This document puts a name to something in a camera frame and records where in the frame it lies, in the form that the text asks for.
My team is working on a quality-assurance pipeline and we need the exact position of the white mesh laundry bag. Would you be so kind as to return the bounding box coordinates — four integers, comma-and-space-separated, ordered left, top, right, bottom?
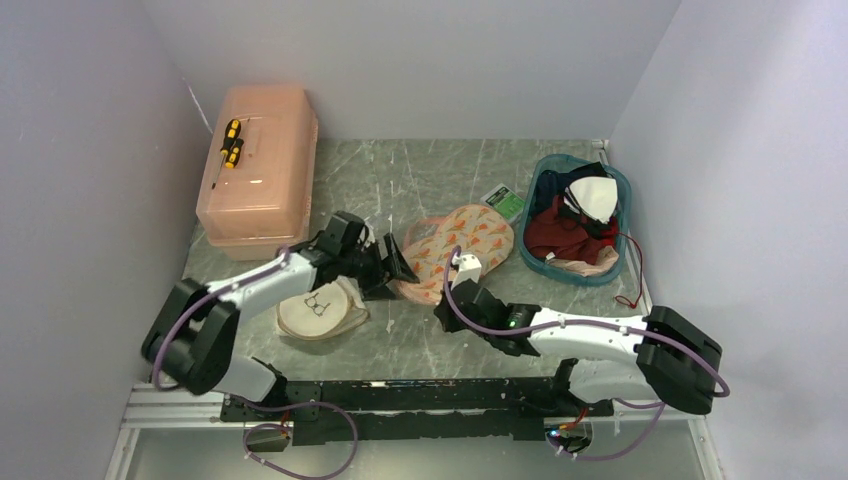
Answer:
276, 277, 370, 341

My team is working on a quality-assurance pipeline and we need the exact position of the dark red bra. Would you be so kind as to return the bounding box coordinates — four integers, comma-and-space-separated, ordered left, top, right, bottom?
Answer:
523, 195, 619, 265

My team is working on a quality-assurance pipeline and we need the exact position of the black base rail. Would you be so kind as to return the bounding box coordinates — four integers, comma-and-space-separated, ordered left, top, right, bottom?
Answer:
219, 377, 614, 447

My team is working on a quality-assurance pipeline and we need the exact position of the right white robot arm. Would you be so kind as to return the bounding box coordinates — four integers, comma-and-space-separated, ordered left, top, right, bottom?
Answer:
434, 280, 730, 415

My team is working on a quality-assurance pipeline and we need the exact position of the teal plastic basket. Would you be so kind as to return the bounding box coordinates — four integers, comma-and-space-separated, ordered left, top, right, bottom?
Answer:
518, 154, 632, 286

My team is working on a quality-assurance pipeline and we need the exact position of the red thin wire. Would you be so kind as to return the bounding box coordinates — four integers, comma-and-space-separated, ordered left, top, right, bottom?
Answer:
614, 233, 646, 309

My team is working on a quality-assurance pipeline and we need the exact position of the beige pink cloth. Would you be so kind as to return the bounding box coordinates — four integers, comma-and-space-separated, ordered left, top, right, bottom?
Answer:
545, 246, 620, 277

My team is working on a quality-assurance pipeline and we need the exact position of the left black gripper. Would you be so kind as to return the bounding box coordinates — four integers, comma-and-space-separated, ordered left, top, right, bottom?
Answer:
340, 233, 419, 302

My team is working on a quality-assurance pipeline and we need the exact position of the navy blue cloth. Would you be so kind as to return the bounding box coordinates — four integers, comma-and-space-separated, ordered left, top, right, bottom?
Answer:
529, 162, 609, 217

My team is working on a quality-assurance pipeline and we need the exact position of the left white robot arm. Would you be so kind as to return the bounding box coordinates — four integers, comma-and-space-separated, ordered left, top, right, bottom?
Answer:
141, 211, 419, 420

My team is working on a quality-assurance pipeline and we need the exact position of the pink plastic storage box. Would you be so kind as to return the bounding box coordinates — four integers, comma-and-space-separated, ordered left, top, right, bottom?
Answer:
196, 84, 318, 261

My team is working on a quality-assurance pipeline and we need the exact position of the green white small box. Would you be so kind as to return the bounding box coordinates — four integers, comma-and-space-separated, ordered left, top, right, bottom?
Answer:
480, 183, 525, 224

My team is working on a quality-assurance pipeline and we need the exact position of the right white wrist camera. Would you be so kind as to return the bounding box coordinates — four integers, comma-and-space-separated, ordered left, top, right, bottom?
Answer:
451, 254, 482, 287

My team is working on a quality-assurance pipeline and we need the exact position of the patterned beige oven mitt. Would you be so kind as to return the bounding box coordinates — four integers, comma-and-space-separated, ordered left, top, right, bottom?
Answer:
397, 203, 516, 306

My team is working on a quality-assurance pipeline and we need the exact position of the yellow black screwdriver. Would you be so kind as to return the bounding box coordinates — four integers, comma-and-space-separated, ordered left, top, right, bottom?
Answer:
211, 138, 244, 189
220, 119, 242, 152

